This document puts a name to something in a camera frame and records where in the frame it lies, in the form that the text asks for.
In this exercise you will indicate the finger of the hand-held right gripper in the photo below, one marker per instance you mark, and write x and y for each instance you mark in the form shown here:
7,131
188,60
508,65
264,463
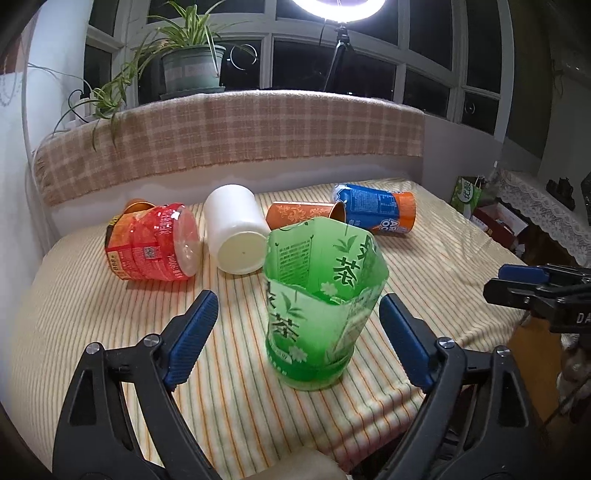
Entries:
521,281

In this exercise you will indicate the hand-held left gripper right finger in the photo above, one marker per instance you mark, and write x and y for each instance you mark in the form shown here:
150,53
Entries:
406,337

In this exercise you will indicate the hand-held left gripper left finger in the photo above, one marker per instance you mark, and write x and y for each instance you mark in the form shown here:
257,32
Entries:
194,333

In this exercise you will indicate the green cut bottle cup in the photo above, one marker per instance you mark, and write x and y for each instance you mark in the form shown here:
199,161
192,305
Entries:
318,304

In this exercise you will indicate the red cut bottle cup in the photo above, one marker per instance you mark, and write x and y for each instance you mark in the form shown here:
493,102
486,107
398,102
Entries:
152,242

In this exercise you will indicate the white plastic cup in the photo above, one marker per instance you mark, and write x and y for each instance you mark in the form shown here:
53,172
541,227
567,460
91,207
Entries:
236,228

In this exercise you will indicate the blue and orange cup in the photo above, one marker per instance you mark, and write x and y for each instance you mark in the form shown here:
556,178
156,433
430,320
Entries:
376,213

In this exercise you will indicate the small orange cup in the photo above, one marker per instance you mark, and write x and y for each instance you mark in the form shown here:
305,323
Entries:
136,206

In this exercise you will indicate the orange patterned cup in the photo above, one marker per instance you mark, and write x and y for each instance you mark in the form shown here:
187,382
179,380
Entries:
304,215

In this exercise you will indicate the striped tablecloth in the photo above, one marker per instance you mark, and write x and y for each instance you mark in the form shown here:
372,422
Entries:
240,369

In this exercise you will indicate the red box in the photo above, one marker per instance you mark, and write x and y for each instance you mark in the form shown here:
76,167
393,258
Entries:
501,224

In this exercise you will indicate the lace cloth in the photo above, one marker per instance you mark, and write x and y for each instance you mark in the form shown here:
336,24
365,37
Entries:
545,203

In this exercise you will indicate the green paper bag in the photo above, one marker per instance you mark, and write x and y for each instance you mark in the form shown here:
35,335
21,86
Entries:
465,196

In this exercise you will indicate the checked blanket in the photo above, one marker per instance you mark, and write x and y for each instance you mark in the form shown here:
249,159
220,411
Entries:
231,134

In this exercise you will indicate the potted spider plant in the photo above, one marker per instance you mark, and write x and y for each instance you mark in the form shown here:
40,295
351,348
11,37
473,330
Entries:
184,64

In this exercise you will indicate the black tripod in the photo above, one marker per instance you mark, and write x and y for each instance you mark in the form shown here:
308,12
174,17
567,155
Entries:
338,57

